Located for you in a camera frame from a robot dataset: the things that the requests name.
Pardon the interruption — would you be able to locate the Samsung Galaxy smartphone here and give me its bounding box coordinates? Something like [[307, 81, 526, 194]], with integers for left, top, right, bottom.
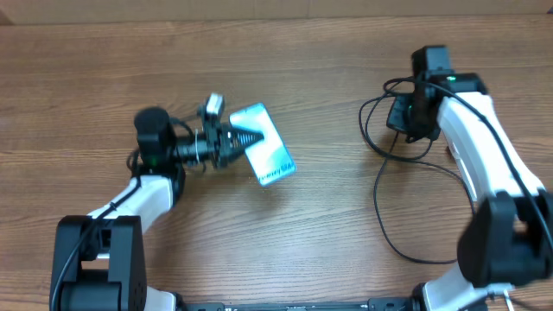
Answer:
[[229, 103, 296, 187]]

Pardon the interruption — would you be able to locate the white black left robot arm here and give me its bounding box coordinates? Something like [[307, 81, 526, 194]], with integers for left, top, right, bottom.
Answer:
[[49, 107, 264, 310]]

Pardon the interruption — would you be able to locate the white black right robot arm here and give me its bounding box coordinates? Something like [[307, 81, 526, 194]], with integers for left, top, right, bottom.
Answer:
[[369, 46, 552, 310]]

